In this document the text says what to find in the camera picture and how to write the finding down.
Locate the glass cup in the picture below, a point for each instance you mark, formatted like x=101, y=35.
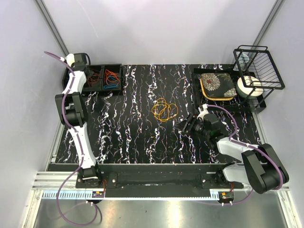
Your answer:
x=243, y=59

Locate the black three-compartment bin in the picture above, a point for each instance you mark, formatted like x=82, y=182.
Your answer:
x=103, y=78

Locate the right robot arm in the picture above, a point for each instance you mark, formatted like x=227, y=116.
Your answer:
x=260, y=166

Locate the white green bowl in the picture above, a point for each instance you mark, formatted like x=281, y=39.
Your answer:
x=251, y=88

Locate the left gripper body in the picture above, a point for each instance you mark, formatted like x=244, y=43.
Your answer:
x=67, y=77

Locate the floral square plate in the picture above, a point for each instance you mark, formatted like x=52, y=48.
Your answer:
x=217, y=86

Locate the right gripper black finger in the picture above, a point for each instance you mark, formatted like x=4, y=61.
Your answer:
x=184, y=124
x=184, y=132

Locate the black tray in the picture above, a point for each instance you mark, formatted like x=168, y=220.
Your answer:
x=237, y=104

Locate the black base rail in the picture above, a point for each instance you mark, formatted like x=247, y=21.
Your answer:
x=206, y=176

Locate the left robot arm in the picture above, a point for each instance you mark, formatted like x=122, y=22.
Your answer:
x=73, y=114

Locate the black wire dish rack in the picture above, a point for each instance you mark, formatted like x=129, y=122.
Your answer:
x=261, y=66

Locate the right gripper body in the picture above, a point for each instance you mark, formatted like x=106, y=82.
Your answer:
x=197, y=128

